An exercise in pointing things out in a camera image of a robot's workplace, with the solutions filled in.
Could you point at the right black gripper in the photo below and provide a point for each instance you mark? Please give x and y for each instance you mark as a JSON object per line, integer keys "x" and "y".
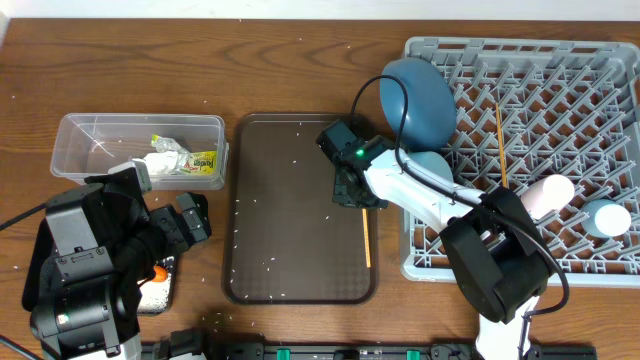
{"x": 341, "y": 194}

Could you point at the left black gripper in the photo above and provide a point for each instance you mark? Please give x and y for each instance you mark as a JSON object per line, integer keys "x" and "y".
{"x": 181, "y": 226}

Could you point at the wooden chopstick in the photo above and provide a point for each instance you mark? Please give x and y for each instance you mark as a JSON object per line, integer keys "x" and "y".
{"x": 500, "y": 137}
{"x": 366, "y": 237}

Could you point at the orange carrot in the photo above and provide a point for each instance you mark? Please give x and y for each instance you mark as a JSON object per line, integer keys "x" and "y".
{"x": 160, "y": 274}

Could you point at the white tissue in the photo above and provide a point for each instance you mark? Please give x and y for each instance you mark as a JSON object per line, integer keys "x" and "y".
{"x": 165, "y": 163}

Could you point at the yellow foil snack wrapper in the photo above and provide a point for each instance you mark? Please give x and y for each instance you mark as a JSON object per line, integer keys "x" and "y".
{"x": 198, "y": 163}

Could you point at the white rice pile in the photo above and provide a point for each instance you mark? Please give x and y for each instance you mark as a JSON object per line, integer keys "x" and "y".
{"x": 157, "y": 297}

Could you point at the light blue bowl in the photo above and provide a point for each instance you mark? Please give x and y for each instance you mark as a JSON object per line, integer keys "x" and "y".
{"x": 433, "y": 162}

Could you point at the blue plate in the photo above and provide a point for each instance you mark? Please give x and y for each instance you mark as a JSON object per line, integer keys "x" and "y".
{"x": 431, "y": 116}

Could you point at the pink cup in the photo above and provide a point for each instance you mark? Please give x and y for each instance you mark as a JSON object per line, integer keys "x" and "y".
{"x": 552, "y": 193}

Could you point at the blue cup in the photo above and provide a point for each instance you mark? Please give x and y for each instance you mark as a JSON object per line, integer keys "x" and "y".
{"x": 605, "y": 219}

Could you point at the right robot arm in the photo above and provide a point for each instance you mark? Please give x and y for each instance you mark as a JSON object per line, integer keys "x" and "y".
{"x": 500, "y": 263}

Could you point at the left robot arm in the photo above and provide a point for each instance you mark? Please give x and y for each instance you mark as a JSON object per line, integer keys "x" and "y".
{"x": 95, "y": 247}

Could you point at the black waste tray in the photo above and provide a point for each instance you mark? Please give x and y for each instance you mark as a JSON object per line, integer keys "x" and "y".
{"x": 41, "y": 267}

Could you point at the grey dishwasher rack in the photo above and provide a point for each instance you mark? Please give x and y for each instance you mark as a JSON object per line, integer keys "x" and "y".
{"x": 568, "y": 108}

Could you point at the brown serving tray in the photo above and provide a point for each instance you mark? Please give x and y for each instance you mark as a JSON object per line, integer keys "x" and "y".
{"x": 288, "y": 243}

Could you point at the clear plastic bin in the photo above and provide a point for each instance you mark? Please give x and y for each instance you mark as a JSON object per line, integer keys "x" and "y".
{"x": 89, "y": 144}

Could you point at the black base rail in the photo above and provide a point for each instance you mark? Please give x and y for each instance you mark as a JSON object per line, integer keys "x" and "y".
{"x": 199, "y": 344}

